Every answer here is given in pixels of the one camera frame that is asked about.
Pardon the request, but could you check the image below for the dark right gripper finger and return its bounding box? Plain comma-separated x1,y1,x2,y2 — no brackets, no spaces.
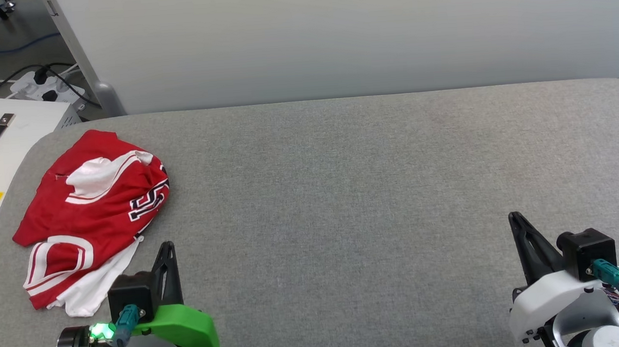
514,209,565,280
509,211,547,286

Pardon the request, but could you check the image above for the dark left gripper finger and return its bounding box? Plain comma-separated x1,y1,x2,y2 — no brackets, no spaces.
149,242,174,310
166,241,183,307

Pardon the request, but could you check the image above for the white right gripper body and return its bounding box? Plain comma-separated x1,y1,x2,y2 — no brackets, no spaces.
506,266,618,344

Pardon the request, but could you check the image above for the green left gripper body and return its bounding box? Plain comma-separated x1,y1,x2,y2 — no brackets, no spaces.
128,301,220,347

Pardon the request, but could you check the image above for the red and white basketball jersey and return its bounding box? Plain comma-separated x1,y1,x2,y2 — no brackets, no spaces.
5,124,179,322

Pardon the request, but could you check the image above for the white equipment box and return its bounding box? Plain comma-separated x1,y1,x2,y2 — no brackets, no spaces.
0,91,90,245

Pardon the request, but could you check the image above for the white power strip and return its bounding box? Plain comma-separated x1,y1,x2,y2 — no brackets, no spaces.
7,67,89,116

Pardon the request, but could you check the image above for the grey metal partition leg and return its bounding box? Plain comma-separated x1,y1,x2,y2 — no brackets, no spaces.
41,0,127,121

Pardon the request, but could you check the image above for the black floor cable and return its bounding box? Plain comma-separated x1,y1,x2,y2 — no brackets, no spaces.
0,59,101,115

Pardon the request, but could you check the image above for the blue floor cable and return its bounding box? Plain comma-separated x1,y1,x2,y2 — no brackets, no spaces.
0,6,62,54

